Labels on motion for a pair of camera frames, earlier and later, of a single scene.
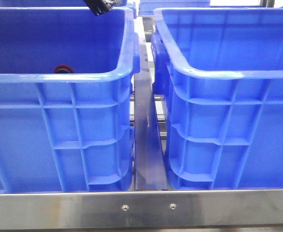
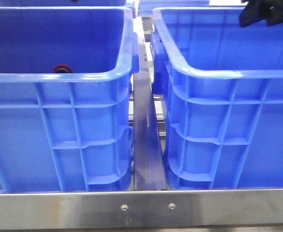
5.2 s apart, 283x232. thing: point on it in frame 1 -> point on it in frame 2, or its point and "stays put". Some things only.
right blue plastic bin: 228,77 stays put
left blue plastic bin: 49,132 stays put
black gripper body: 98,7 -> 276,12
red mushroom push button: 63,68 stays put
